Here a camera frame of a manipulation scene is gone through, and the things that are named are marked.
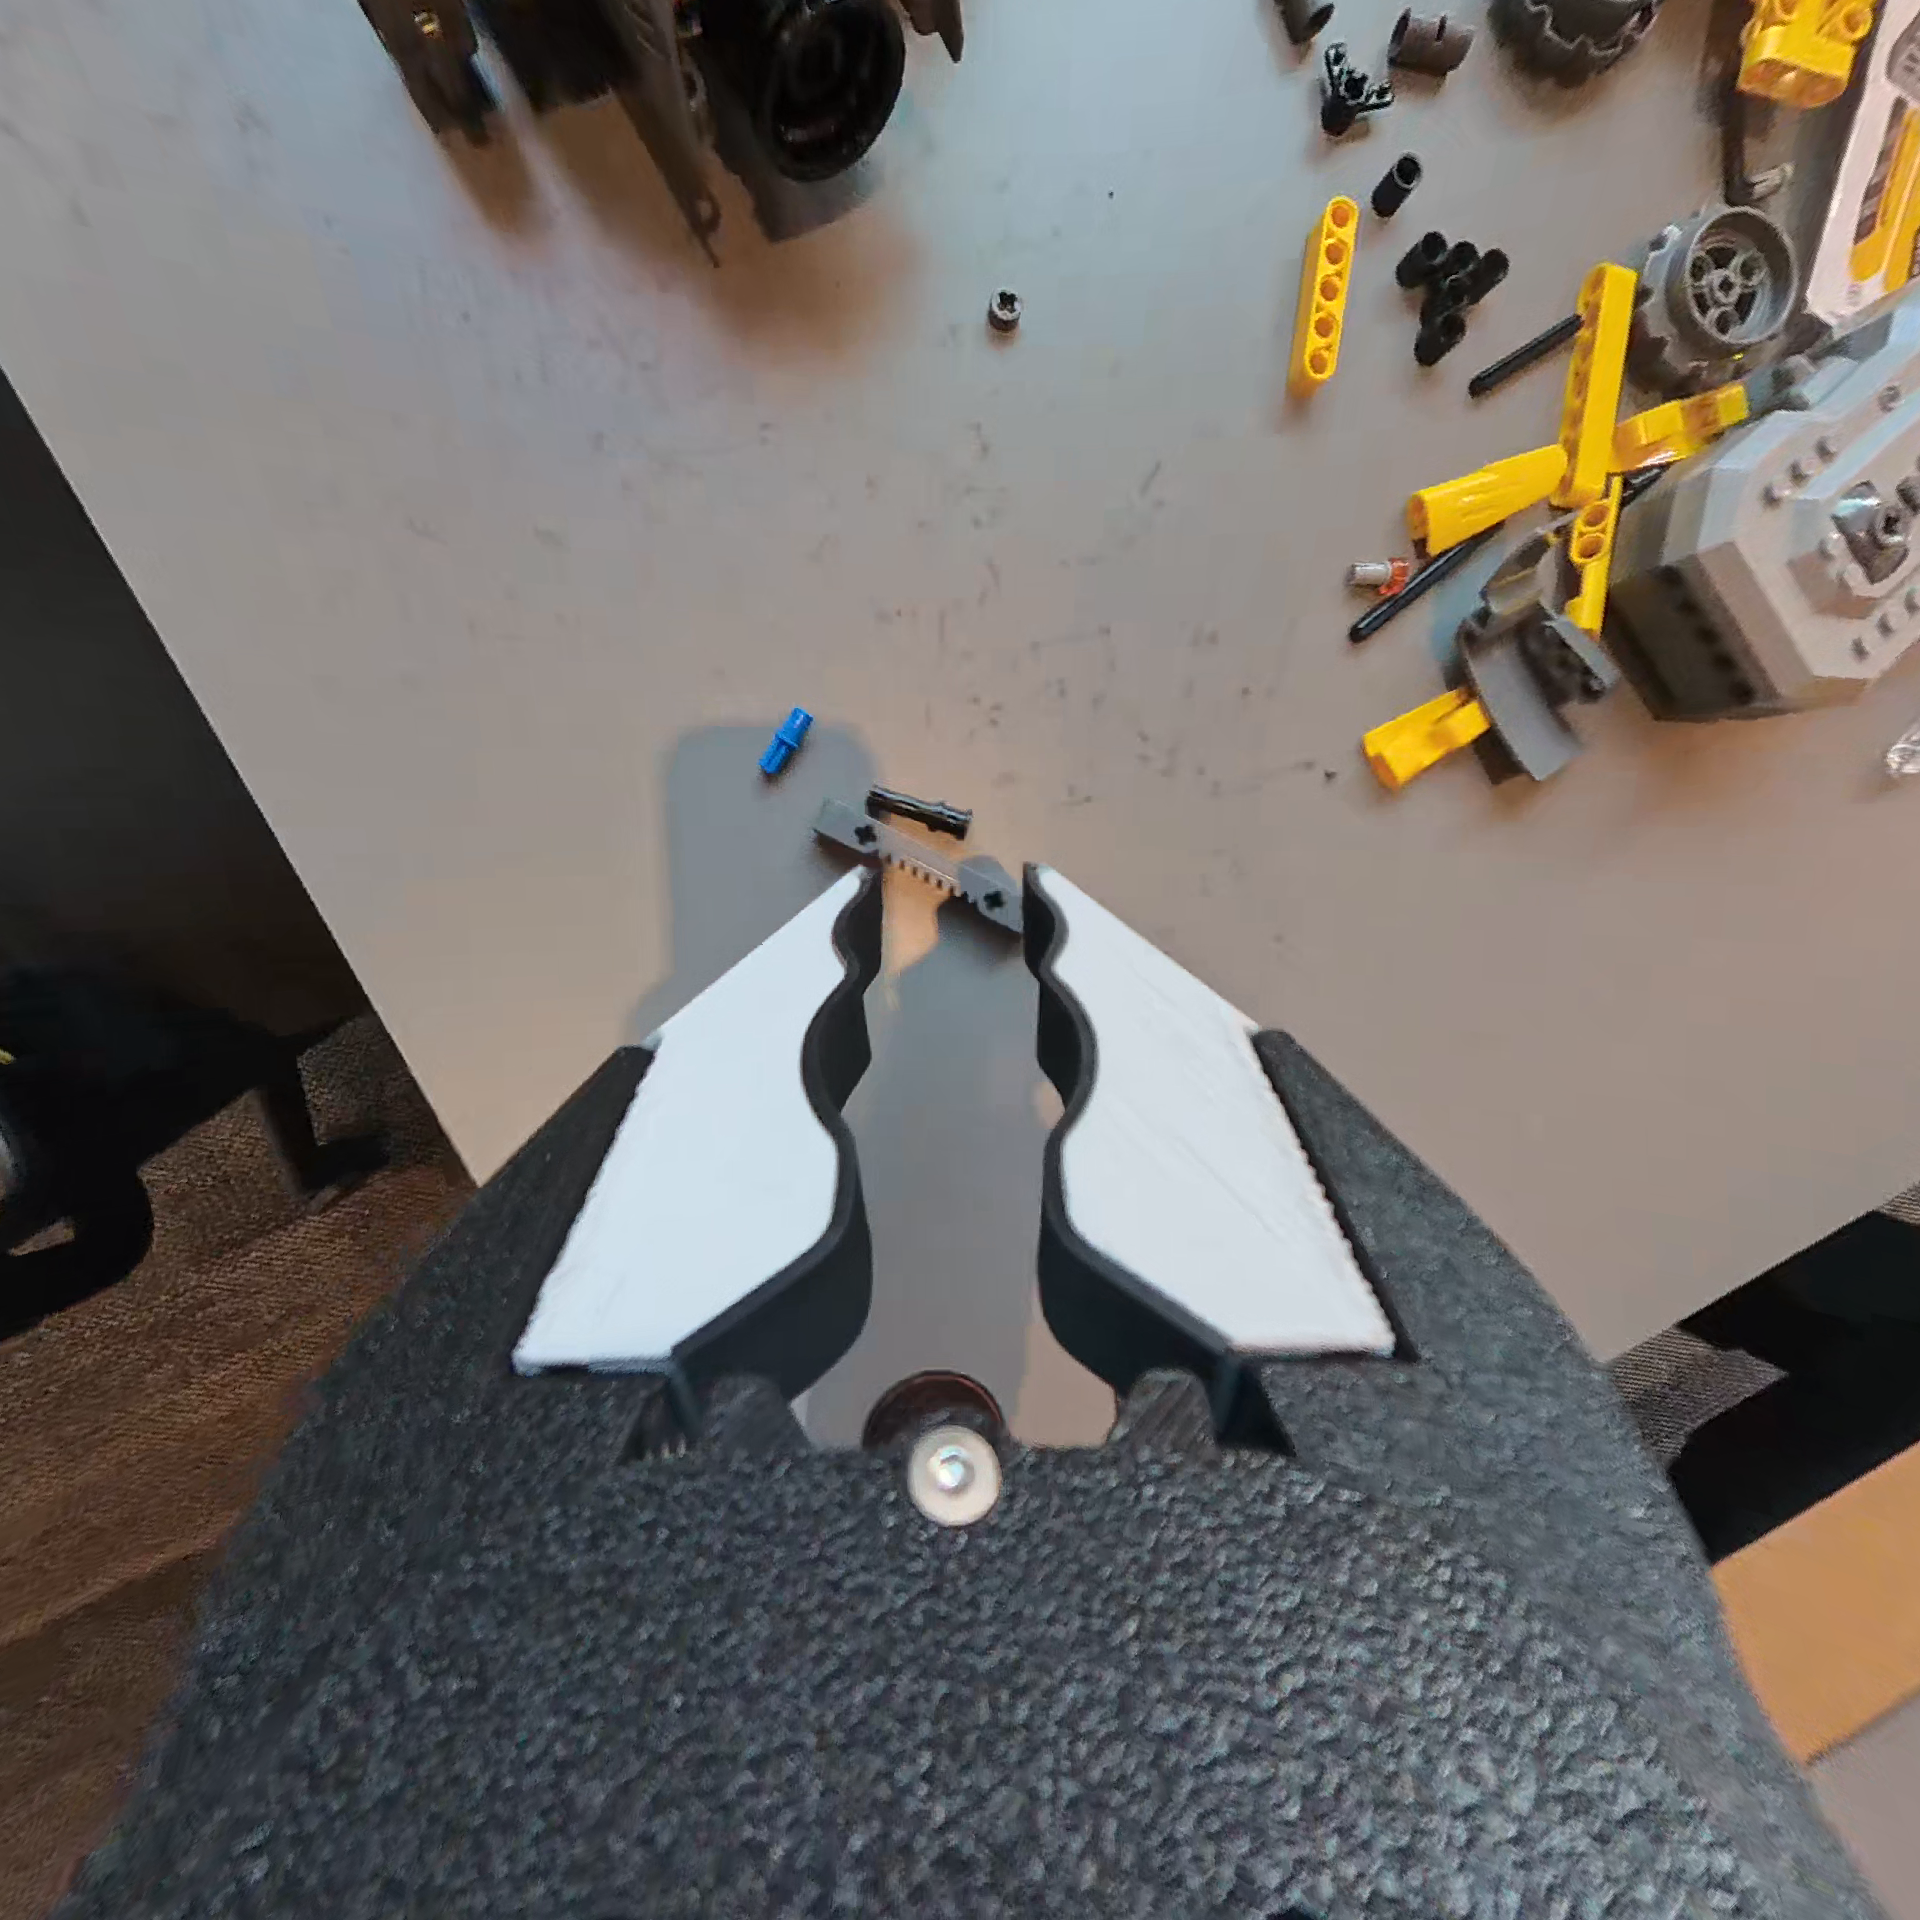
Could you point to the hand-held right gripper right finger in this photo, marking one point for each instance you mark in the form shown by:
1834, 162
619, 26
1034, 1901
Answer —
1201, 1186

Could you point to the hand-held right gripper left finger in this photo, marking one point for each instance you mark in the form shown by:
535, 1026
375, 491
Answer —
705, 1173

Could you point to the grey gear rack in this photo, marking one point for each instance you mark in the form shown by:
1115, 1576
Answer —
967, 874

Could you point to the grey desk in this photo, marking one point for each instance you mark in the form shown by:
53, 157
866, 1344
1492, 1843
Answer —
598, 451

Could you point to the black pin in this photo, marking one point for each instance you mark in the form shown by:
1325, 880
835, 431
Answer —
912, 806

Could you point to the blue pin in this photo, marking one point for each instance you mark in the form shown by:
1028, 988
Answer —
782, 744

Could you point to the yellow tapered panel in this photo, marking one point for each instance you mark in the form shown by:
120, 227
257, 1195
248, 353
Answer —
1479, 502
1418, 744

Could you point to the small grey light brick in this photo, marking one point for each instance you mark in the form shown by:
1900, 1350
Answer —
1371, 575

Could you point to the long black axle rod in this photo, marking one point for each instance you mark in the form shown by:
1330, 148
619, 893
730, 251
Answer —
1427, 580

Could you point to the clear small brick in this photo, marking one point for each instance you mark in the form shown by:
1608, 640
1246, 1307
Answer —
1905, 751

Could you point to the grey battery box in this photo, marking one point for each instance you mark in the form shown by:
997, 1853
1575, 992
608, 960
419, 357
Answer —
1770, 509

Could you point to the yellow angled beam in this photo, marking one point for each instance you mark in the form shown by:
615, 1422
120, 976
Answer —
1668, 431

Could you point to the short yellow holed beam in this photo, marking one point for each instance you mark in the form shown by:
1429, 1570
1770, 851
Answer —
1328, 251

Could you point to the black cross connector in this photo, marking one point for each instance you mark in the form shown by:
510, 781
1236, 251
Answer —
1449, 271

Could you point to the grey sprocket wheel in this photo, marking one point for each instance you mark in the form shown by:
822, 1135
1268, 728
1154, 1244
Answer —
1657, 323
1575, 30

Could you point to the long thin yellow beam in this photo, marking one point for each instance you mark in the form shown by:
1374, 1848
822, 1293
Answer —
1614, 284

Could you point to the black tube brick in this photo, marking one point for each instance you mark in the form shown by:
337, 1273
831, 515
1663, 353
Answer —
1394, 189

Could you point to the small black clip brick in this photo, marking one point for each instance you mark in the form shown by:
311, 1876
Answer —
1348, 97

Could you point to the dark grey tube brick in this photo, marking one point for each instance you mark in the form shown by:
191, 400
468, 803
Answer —
1432, 43

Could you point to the yellow sticker sheet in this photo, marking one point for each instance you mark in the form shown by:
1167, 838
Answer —
1884, 181

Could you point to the dark grey bracket brick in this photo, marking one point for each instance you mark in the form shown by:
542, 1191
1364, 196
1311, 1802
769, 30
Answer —
1529, 736

